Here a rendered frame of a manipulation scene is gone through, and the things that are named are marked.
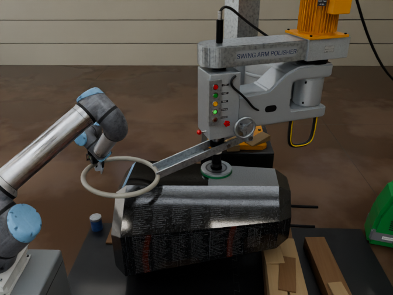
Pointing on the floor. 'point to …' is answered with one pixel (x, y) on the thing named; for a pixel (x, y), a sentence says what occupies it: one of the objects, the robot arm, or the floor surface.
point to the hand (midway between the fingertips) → (99, 170)
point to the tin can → (96, 222)
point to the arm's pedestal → (43, 274)
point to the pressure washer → (381, 219)
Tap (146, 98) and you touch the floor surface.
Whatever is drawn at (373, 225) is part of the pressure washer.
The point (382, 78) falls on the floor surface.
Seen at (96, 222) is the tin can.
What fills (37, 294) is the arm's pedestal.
